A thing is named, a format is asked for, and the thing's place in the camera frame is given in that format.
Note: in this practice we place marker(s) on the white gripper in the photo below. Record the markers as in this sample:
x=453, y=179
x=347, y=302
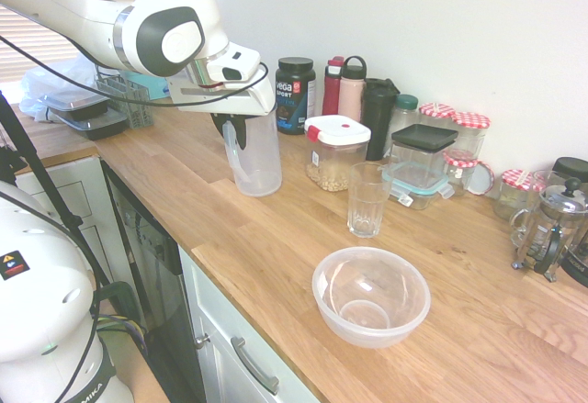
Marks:
x=220, y=100

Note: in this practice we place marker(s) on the clear pitcher with blue lid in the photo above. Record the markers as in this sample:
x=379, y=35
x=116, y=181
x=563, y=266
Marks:
x=262, y=160

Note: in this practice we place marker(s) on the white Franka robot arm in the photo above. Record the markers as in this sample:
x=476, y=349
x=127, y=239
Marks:
x=92, y=22

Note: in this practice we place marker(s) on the red water bottle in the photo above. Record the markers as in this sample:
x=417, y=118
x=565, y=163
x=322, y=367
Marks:
x=331, y=95

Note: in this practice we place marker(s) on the black Vega protein tub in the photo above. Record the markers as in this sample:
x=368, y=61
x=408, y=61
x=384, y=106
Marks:
x=294, y=95

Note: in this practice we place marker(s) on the teal cloth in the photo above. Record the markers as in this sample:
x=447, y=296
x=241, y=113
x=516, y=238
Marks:
x=156, y=86

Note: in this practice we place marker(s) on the grey cutlery basket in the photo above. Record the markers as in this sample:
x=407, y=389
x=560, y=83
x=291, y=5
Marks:
x=133, y=114

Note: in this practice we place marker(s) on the cereal container with white lid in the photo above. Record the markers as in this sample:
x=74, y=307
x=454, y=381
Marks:
x=335, y=155

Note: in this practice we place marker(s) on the pink bottle with black cap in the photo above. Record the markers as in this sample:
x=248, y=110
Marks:
x=351, y=100

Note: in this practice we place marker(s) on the black plastic food tray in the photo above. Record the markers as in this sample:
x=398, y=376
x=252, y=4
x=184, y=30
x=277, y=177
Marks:
x=96, y=127

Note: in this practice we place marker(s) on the black shaker bottle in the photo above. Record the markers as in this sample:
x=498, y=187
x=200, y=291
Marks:
x=376, y=118

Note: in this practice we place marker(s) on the black dishwasher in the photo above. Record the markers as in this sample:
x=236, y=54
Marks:
x=151, y=256

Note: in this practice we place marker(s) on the black food tray clear lid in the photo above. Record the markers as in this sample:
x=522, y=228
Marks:
x=78, y=107

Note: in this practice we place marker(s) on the clear drinking glass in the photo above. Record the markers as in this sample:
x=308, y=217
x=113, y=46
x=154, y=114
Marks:
x=367, y=205

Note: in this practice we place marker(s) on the clear bottle with green cap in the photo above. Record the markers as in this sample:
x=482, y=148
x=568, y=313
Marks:
x=406, y=109

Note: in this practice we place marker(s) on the white panel cabinet door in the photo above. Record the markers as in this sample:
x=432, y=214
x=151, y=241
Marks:
x=59, y=192

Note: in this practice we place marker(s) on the black tripod leg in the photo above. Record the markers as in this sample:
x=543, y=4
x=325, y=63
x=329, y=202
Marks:
x=46, y=178

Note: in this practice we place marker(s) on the clear plastic bag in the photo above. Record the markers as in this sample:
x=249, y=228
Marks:
x=41, y=86

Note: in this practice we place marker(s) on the square container with black lid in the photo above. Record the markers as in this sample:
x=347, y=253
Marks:
x=422, y=139

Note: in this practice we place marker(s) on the green metal clamp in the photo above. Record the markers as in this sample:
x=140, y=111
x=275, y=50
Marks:
x=119, y=290

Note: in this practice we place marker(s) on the glass container with teal lid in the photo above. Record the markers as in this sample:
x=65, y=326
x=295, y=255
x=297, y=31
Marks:
x=418, y=185

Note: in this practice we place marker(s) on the large jar with gingham lid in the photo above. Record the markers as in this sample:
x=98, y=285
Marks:
x=471, y=132
x=436, y=110

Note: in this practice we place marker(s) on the silver cabinet knob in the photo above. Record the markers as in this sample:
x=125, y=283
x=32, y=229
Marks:
x=202, y=340

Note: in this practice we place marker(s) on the beige window blinds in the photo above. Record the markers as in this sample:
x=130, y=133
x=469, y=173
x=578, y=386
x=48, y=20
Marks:
x=27, y=36

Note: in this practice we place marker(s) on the small jar with gingham lid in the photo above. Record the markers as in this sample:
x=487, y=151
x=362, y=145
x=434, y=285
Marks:
x=512, y=192
x=457, y=169

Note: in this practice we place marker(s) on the clear plastic bowl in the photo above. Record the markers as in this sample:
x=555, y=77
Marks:
x=367, y=329

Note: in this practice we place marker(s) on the loose white jar lid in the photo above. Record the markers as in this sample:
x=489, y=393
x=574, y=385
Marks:
x=483, y=178

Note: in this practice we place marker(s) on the clear glass jar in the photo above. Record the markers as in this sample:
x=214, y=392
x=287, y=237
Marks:
x=544, y=180

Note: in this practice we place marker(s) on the glass French press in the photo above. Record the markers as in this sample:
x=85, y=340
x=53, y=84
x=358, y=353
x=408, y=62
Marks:
x=551, y=228

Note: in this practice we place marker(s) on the dark jar with black lid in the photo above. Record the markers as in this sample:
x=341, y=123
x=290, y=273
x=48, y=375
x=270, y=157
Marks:
x=572, y=166

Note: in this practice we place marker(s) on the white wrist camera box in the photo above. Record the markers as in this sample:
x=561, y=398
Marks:
x=229, y=61

